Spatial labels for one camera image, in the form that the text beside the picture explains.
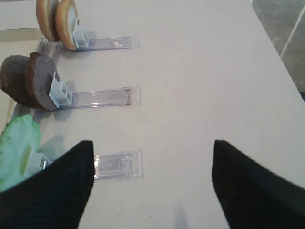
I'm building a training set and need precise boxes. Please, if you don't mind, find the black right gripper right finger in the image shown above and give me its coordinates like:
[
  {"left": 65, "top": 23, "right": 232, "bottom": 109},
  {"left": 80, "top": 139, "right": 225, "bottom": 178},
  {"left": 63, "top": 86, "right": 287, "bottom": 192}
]
[{"left": 212, "top": 140, "right": 305, "bottom": 229}]

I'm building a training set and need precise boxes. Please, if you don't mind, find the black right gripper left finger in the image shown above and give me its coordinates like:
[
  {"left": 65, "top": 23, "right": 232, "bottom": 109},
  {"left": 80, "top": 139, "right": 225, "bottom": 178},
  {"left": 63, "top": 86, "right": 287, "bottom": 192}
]
[{"left": 0, "top": 140, "right": 95, "bottom": 229}]

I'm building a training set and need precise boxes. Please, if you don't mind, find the lettuce pusher block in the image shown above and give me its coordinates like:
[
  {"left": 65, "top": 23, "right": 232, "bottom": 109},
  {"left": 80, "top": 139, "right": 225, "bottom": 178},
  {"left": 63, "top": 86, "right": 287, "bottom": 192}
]
[{"left": 31, "top": 152, "right": 52, "bottom": 171}]

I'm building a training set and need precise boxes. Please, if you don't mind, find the green lettuce leaf in rack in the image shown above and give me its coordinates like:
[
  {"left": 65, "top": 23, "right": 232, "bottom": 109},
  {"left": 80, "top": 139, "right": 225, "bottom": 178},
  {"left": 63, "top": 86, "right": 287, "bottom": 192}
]
[{"left": 0, "top": 114, "right": 41, "bottom": 192}]

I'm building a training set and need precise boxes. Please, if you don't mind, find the front brown meat patty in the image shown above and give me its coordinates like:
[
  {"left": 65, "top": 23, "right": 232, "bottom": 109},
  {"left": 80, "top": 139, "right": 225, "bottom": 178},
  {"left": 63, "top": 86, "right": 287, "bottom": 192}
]
[{"left": 25, "top": 52, "right": 59, "bottom": 111}]

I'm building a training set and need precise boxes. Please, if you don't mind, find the brown meat patty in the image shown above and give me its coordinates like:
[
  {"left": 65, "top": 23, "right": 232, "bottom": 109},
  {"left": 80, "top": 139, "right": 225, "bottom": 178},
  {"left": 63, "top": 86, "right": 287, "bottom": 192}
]
[
  {"left": 0, "top": 55, "right": 32, "bottom": 107},
  {"left": 25, "top": 52, "right": 59, "bottom": 111}
]

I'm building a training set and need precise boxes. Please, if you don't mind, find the back brown meat patty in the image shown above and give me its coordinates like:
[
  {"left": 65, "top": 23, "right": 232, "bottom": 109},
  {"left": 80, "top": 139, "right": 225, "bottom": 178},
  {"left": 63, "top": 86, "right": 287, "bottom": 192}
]
[{"left": 0, "top": 55, "right": 32, "bottom": 107}]

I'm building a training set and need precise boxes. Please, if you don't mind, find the bread pusher block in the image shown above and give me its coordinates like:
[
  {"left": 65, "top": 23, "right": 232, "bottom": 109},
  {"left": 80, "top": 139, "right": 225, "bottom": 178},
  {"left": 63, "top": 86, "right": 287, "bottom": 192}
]
[{"left": 72, "top": 24, "right": 90, "bottom": 49}]

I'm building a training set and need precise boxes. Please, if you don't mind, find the front bread bun slice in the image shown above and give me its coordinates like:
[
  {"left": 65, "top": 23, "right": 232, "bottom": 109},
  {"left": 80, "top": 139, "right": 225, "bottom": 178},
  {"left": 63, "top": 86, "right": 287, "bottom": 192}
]
[{"left": 55, "top": 0, "right": 79, "bottom": 50}]

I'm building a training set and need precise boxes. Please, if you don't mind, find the bread bun slice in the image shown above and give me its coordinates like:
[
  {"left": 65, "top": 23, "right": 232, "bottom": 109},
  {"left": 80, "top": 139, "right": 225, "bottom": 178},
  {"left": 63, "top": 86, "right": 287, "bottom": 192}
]
[
  {"left": 55, "top": 0, "right": 79, "bottom": 50},
  {"left": 36, "top": 0, "right": 60, "bottom": 42}
]

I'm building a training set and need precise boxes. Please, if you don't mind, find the back bread bun slice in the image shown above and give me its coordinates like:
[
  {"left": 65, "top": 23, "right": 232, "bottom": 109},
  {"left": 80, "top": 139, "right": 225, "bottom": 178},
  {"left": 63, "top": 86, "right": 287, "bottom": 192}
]
[{"left": 36, "top": 0, "right": 60, "bottom": 42}]

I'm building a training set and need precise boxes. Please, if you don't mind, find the clear acrylic rack right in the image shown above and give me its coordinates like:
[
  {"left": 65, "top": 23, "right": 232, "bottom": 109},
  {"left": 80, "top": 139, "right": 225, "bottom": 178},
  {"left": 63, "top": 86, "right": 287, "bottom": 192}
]
[{"left": 8, "top": 36, "right": 144, "bottom": 180}]

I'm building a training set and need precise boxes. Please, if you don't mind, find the patty pusher block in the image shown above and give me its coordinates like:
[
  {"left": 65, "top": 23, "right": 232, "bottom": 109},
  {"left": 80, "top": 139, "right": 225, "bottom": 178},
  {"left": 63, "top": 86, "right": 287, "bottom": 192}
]
[{"left": 49, "top": 72, "right": 73, "bottom": 109}]

